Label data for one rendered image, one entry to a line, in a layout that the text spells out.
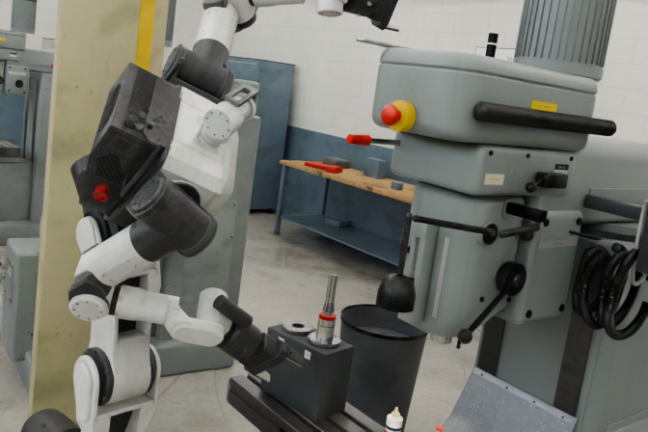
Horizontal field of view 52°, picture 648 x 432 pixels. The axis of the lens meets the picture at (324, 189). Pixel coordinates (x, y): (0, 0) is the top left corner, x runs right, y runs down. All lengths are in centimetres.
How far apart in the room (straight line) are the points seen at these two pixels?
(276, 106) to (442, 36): 257
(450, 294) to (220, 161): 55
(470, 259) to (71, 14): 187
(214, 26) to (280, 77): 707
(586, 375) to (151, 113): 118
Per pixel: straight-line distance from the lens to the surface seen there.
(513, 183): 138
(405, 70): 130
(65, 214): 284
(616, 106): 606
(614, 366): 183
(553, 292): 161
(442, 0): 735
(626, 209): 160
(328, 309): 181
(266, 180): 887
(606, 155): 169
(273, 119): 877
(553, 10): 159
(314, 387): 183
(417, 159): 139
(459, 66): 123
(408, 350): 349
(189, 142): 142
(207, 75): 161
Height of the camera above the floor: 180
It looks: 9 degrees down
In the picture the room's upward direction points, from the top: 8 degrees clockwise
